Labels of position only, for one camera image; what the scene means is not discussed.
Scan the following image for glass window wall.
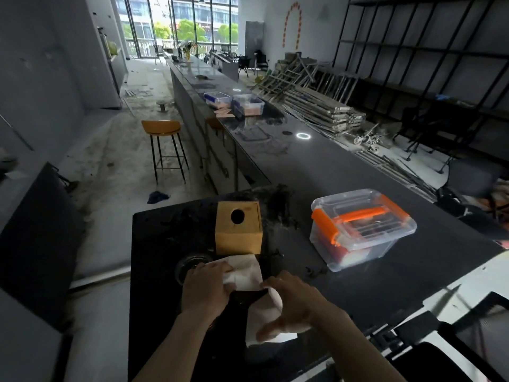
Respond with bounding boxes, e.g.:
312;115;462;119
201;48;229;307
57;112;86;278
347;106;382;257
115;0;240;59

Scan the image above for wooden tissue box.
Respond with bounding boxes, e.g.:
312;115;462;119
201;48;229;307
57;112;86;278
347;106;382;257
215;201;263;256

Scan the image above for small metal bicycle model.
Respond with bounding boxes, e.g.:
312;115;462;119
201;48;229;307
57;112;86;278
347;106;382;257
353;129;389;151

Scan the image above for orange arch wall decoration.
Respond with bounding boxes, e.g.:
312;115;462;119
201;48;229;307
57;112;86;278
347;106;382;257
281;1;303;50

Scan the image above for pile of metal frames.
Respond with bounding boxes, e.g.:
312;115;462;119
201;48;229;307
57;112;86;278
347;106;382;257
253;51;367;136

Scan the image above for grey tall cabinet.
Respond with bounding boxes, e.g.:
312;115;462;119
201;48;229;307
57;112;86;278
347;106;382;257
245;21;265;58

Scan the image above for person's right hand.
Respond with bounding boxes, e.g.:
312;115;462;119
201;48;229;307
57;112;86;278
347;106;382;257
256;271;343;343

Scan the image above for clear storage box orange handles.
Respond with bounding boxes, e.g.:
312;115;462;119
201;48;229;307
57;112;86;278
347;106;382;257
309;189;418;273

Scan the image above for black sink basin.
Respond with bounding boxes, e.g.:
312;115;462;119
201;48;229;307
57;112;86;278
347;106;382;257
128;186;319;382

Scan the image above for metal sink drain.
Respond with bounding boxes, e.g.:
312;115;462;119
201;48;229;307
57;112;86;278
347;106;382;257
175;254;216;287

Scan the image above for dark flat panel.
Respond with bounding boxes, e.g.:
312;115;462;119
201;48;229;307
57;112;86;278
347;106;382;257
0;162;86;327

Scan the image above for black wall shelving rack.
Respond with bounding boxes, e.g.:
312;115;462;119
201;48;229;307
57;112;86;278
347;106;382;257
332;0;509;159

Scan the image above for black chair frame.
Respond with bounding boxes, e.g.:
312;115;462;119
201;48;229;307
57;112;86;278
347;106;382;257
372;291;509;382

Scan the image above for clear storage box blue lid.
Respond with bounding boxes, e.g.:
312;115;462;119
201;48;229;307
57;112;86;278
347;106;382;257
203;91;233;110
232;94;266;118

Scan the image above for person's left forearm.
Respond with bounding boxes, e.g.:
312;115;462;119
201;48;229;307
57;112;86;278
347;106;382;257
133;308;225;382

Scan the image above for person's right forearm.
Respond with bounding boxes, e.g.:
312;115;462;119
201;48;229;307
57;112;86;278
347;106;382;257
316;308;407;382

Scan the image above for white paper tissue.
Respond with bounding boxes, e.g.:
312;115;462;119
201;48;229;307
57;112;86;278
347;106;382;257
222;254;299;349

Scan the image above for person's left hand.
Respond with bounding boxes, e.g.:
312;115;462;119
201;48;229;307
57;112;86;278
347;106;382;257
181;261;236;321

